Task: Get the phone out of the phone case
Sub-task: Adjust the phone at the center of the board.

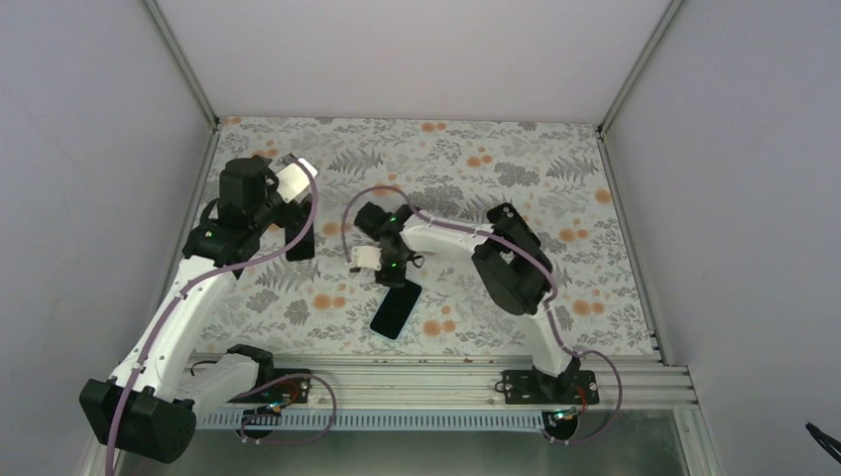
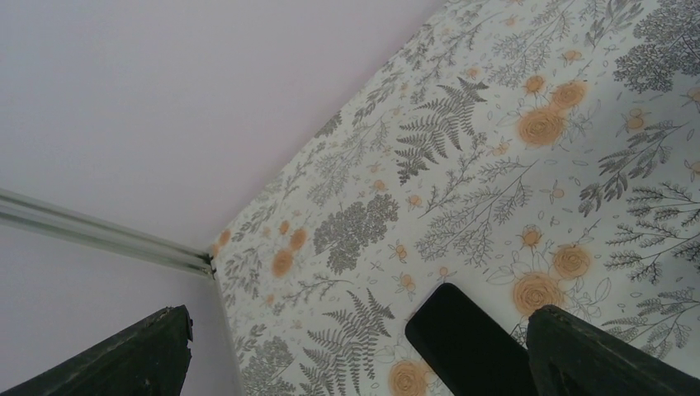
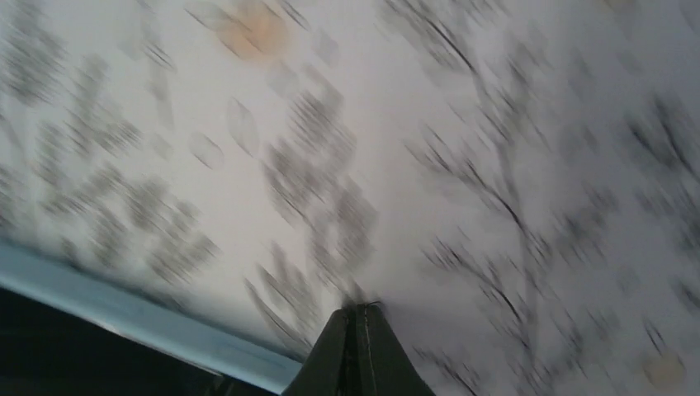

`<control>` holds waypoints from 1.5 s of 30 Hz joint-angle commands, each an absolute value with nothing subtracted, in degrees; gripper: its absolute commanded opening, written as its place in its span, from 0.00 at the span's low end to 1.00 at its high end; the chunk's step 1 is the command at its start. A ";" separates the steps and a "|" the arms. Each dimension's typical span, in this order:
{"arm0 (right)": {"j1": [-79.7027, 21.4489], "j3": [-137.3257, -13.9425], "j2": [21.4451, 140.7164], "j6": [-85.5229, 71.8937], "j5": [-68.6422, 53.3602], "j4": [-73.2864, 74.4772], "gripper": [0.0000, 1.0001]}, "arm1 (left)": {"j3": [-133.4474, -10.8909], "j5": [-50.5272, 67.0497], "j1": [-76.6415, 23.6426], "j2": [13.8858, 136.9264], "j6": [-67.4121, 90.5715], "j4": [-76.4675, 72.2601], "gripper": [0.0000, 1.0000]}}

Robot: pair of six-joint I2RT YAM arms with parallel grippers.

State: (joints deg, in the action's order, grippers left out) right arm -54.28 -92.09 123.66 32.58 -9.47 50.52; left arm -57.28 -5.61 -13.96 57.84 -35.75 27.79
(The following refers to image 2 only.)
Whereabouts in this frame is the floral patterned table mat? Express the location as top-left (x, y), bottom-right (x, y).
top-left (214, 1), bottom-right (699, 395)

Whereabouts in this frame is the left aluminium frame post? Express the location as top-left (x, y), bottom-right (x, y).
top-left (1, 189), bottom-right (215, 278)

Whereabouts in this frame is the black bare phone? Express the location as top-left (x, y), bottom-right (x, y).
top-left (404, 283), bottom-right (538, 395)

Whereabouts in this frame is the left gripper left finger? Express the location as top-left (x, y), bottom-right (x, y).
top-left (2, 305), bottom-right (193, 395)

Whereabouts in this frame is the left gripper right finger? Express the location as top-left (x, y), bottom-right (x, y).
top-left (526, 304), bottom-right (699, 395)

